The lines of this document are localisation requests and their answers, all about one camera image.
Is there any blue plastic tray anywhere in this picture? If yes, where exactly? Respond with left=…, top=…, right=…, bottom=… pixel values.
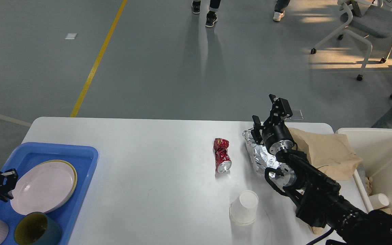
left=2, top=142, right=98, bottom=245

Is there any aluminium foil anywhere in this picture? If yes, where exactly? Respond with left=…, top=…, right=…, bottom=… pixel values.
left=242, top=129, right=280, bottom=179

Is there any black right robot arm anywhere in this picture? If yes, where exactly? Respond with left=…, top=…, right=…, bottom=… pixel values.
left=251, top=94, right=392, bottom=245

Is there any pink plate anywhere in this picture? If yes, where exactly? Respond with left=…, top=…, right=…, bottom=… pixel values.
left=10, top=161, right=77, bottom=215

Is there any person in black trousers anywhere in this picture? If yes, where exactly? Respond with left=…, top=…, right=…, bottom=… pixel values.
left=191, top=0, right=221, bottom=28

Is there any white paper cup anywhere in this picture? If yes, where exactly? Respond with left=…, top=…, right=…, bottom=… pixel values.
left=230, top=190, right=259, bottom=226

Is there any grey office chair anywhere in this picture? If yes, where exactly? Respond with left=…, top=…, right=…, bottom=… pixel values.
left=310, top=0, right=392, bottom=81

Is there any white plastic bin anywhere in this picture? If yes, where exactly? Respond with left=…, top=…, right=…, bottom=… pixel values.
left=337, top=128, right=392, bottom=212

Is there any crushed red soda can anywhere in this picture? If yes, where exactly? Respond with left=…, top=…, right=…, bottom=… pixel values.
left=213, top=138, right=232, bottom=174

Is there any dark teal mug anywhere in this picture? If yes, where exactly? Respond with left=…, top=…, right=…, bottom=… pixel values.
left=14, top=212, right=62, bottom=245

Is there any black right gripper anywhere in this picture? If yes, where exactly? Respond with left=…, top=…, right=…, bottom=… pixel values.
left=251, top=94, right=296, bottom=154

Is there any paper cup in bin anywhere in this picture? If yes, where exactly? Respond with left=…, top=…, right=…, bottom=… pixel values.
left=369, top=193, right=390, bottom=210

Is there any floor outlet plate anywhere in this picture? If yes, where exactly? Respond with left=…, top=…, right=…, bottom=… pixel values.
left=289, top=109, right=304, bottom=121

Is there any yellow plate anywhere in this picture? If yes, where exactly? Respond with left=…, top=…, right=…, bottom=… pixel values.
left=40, top=160, right=78, bottom=213

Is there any brown paper bag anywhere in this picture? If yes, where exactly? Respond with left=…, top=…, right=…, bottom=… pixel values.
left=289, top=128, right=363, bottom=180

